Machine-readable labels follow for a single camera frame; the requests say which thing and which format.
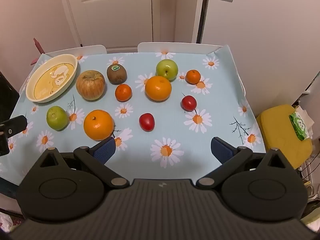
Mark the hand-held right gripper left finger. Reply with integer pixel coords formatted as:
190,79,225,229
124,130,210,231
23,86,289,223
37,137,130,188

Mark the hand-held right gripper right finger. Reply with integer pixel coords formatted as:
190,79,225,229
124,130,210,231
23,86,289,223
196,137,290,188

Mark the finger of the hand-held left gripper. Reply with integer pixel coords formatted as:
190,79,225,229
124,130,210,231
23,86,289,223
0,115,28,138
0,134,10,156

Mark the large orange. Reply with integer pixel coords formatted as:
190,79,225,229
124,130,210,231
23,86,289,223
83,109,115,141
145,76,172,101

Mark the small green apple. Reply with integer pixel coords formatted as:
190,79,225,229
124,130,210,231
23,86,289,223
46,106,69,131

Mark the small red fruit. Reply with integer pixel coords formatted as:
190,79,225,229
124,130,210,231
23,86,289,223
181,94,197,112
139,113,155,131

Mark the cream oval bowl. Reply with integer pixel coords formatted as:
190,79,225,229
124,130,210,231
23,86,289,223
26,54,78,103

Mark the striped red yellow apple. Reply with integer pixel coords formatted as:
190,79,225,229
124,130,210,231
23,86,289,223
76,70,106,101

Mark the brown kiwi with green sticker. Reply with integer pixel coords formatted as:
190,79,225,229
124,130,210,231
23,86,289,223
107,64,127,85

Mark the large green apple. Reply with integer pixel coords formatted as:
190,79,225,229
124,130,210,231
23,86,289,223
156,59,179,81

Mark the black jacket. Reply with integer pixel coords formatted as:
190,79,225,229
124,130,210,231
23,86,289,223
0,71,20,125

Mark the small mandarin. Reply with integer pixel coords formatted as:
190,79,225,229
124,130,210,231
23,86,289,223
186,69,201,85
115,84,132,102

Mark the pink white cloth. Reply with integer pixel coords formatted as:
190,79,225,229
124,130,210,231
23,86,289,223
0,212,14,233

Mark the green white tissue pack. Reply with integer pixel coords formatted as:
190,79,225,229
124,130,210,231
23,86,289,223
289,106,315,141

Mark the white chair back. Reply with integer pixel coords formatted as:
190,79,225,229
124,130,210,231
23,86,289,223
137,42,223,54
46,45,108,58

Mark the white sliding door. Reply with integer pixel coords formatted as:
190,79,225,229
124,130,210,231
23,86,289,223
197,0,320,120

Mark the white panel door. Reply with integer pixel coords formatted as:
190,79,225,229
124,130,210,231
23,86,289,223
59,0,160,53

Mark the pink plastic handle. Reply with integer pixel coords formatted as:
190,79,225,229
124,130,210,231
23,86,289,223
30,38,46,66

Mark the white wire frame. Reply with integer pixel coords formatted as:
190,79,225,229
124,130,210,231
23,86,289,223
299,152,316,202

